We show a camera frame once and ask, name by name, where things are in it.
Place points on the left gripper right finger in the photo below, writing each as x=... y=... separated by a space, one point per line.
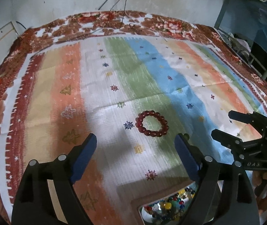
x=224 y=194

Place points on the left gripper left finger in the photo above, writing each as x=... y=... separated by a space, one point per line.
x=33 y=204

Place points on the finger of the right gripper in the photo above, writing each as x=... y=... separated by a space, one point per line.
x=236 y=144
x=256 y=120

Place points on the metal rack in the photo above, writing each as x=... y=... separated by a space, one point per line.
x=253 y=56

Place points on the blue curtain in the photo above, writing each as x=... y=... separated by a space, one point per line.
x=246 y=18

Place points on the striped colourful cloth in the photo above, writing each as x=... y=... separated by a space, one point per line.
x=135 y=94

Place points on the floral red bedsheet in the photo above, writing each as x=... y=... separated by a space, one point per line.
x=83 y=26

